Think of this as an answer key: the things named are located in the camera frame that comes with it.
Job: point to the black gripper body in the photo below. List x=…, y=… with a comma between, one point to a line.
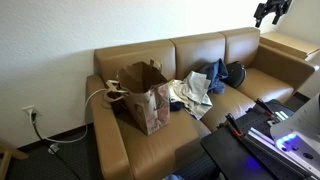
x=278, y=7

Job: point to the wooden side table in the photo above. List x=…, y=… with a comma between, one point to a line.
x=296, y=47

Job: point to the brown paper shopping bag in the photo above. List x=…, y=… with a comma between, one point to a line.
x=148, y=94

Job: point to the wooden furniture leg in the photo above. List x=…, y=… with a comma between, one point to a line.
x=8, y=153

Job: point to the tan leather sofa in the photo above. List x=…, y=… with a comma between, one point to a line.
x=126, y=152

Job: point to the blue object at bottom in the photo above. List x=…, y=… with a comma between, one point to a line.
x=173, y=177

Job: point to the grey white striped cloth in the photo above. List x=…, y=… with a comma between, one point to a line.
x=198, y=101

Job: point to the red black clamp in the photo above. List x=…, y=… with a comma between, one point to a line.
x=261, y=106
x=236, y=131

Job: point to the white cream crumpled cloth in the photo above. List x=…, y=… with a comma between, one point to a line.
x=176, y=88

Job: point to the dark navy small cloth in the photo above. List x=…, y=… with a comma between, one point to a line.
x=176, y=106

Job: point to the blue denim garment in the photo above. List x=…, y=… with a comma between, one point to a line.
x=215, y=72

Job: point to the black round bag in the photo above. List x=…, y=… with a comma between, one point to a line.
x=236, y=74

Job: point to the white wall outlet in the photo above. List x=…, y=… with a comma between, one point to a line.
x=30, y=109

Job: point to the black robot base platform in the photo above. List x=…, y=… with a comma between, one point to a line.
x=253, y=156

